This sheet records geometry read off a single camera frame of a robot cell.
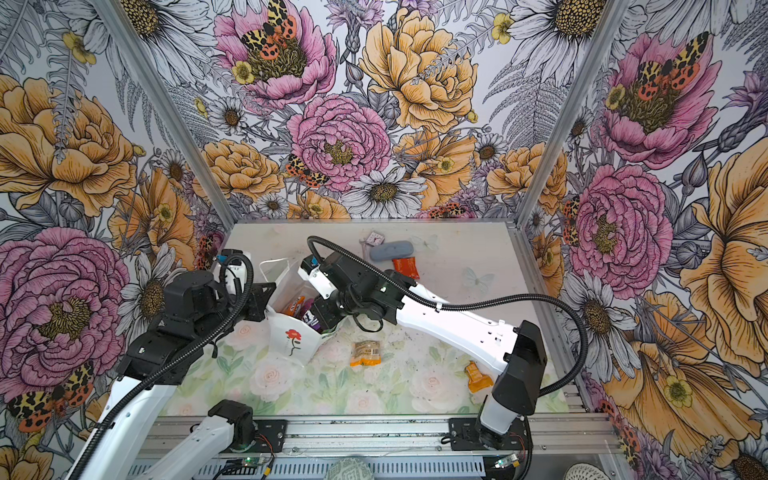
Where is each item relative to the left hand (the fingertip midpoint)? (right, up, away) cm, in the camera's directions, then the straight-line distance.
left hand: (273, 296), depth 69 cm
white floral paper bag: (+3, -10, +3) cm, 11 cm away
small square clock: (+20, +14, +46) cm, 52 cm away
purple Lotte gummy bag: (+8, -5, +1) cm, 9 cm away
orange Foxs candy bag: (+1, -5, +11) cm, 12 cm away
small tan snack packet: (+19, -18, +17) cm, 32 cm away
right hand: (+10, -5, 0) cm, 11 cm away
